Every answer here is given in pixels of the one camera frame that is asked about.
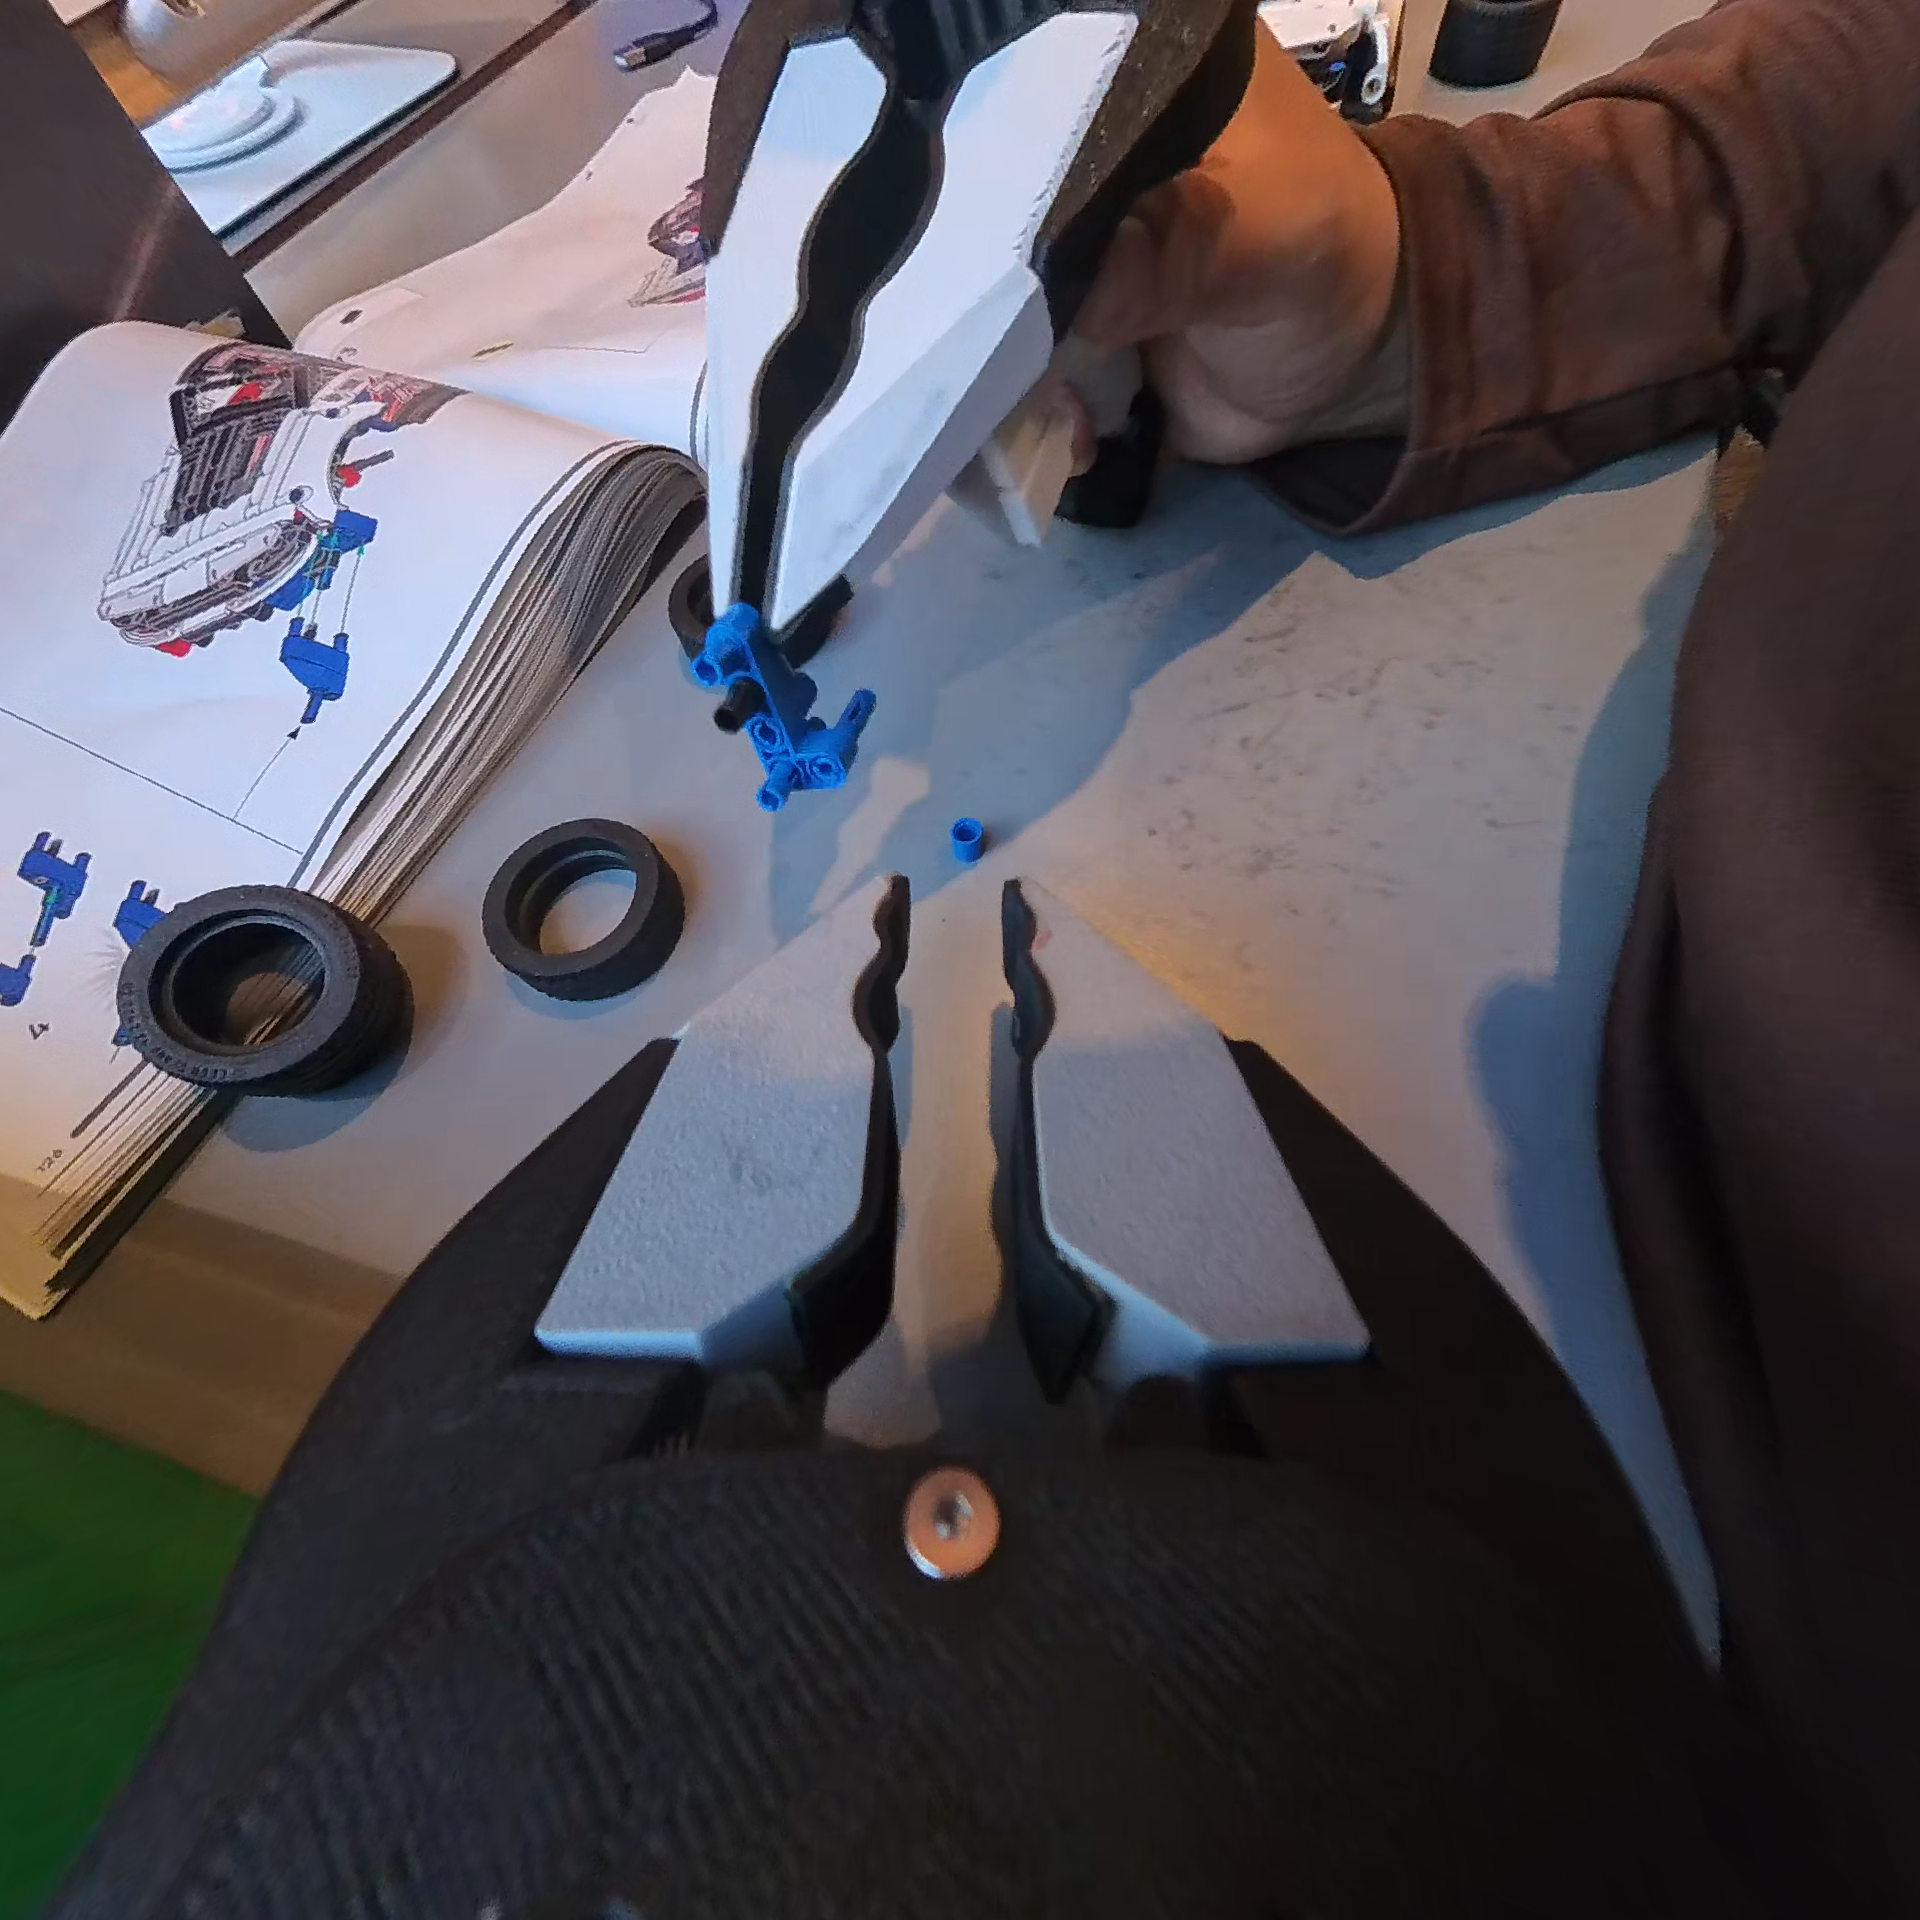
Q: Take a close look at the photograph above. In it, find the green storage bin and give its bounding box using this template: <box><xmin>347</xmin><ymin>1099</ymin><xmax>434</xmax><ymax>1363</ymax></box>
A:
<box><xmin>0</xmin><ymin>1386</ymin><xmax>264</xmax><ymax>1920</ymax></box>

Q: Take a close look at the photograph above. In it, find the black car picture box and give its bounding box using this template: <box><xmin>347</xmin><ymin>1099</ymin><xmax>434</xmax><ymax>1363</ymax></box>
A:
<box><xmin>0</xmin><ymin>0</ymin><xmax>294</xmax><ymax>437</ymax></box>

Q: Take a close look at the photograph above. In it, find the person's right hand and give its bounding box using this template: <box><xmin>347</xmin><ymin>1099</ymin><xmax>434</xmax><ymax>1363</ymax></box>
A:
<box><xmin>1073</xmin><ymin>21</ymin><xmax>1413</xmax><ymax>468</ymax></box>

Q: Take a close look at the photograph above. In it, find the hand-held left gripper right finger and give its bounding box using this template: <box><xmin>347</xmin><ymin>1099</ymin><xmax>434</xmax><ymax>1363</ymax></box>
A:
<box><xmin>997</xmin><ymin>876</ymin><xmax>1375</xmax><ymax>1403</ymax></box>

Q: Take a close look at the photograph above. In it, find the blue wedge piece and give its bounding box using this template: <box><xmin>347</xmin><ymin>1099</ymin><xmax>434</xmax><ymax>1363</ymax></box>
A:
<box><xmin>692</xmin><ymin>600</ymin><xmax>783</xmax><ymax>683</ymax></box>

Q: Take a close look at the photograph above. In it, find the person's right forearm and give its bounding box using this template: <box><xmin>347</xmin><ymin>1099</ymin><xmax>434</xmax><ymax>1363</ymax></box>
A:
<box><xmin>1260</xmin><ymin>0</ymin><xmax>1920</xmax><ymax>533</ymax></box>

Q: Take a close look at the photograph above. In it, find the toy car model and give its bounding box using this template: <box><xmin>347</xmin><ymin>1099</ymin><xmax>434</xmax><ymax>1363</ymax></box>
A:
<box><xmin>1256</xmin><ymin>0</ymin><xmax>1405</xmax><ymax>122</ymax></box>

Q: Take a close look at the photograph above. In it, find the black cable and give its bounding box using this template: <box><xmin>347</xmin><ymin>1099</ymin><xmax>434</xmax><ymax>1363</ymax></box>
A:
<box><xmin>613</xmin><ymin>0</ymin><xmax>722</xmax><ymax>73</ymax></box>

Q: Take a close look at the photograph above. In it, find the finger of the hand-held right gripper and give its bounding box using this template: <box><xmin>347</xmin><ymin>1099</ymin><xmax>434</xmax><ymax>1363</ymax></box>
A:
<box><xmin>763</xmin><ymin>11</ymin><xmax>1147</xmax><ymax>636</ymax></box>
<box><xmin>703</xmin><ymin>32</ymin><xmax>900</xmax><ymax>606</ymax></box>

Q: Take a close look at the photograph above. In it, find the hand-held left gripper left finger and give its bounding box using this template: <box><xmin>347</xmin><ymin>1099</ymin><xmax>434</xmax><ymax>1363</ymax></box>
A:
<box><xmin>535</xmin><ymin>874</ymin><xmax>915</xmax><ymax>1390</ymax></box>

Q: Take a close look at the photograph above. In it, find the white stand base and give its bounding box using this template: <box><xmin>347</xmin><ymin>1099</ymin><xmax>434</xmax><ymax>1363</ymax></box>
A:
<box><xmin>143</xmin><ymin>35</ymin><xmax>461</xmax><ymax>241</ymax></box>

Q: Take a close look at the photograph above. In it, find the grey desk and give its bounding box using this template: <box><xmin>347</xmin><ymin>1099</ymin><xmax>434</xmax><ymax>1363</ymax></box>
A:
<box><xmin>0</xmin><ymin>0</ymin><xmax>1729</xmax><ymax>1667</ymax></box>

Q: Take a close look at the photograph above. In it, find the open instruction booklet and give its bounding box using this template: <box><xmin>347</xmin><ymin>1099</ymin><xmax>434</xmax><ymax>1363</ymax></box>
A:
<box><xmin>0</xmin><ymin>65</ymin><xmax>722</xmax><ymax>1321</ymax></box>

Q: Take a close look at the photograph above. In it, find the black toy tyre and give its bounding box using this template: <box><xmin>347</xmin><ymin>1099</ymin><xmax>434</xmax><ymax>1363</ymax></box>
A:
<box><xmin>1429</xmin><ymin>0</ymin><xmax>1562</xmax><ymax>87</ymax></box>
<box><xmin>483</xmin><ymin>818</ymin><xmax>688</xmax><ymax>1004</ymax></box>
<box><xmin>116</xmin><ymin>883</ymin><xmax>415</xmax><ymax>1099</ymax></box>
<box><xmin>666</xmin><ymin>554</ymin><xmax>859</xmax><ymax>669</ymax></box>

